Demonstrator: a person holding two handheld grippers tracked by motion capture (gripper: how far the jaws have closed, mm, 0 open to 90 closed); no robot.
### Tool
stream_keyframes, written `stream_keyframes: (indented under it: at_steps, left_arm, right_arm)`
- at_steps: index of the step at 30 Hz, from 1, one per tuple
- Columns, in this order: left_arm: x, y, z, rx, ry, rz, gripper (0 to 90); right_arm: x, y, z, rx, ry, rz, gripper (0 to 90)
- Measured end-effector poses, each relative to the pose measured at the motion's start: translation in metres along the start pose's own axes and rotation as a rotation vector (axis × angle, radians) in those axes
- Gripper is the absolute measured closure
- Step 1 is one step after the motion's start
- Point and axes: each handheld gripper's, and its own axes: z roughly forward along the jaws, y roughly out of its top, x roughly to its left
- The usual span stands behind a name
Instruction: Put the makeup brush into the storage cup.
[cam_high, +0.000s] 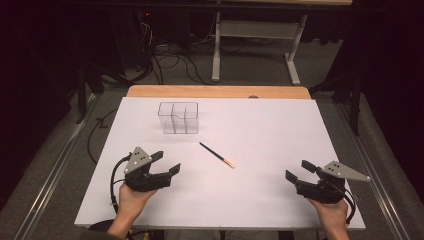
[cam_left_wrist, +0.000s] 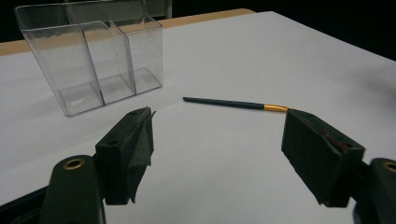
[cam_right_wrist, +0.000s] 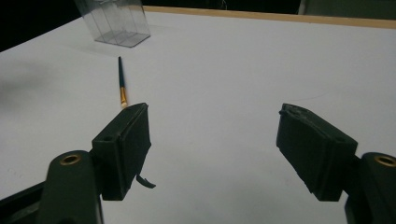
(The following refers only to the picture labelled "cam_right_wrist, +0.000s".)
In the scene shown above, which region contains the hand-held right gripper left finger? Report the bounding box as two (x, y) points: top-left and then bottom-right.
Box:
(91, 102), (157, 202)

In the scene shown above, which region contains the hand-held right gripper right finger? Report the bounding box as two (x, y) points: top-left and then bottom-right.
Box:
(276, 103), (359, 203)

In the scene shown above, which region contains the dark-handled brush with gold ferrule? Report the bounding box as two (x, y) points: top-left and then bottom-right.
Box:
(117, 56), (129, 109)

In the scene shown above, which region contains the clear plastic organizer box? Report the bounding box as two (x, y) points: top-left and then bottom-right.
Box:
(74, 0), (151, 49)

